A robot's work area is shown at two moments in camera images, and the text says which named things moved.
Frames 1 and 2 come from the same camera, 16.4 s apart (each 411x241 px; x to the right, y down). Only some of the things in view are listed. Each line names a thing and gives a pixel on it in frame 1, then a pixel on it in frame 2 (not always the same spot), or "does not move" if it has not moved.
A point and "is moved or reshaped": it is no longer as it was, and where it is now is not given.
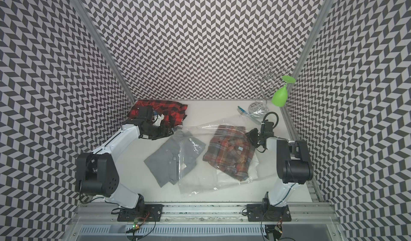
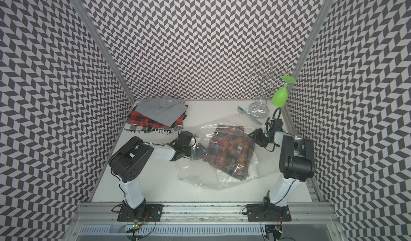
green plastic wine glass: [280, 96] does not move
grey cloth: [175, 159] -> [166, 110]
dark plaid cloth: [230, 149] does not move
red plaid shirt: [176, 112] is moved or reshaped
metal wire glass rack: [268, 75] does not move
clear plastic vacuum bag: [217, 153] does not move
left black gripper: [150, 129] -> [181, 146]
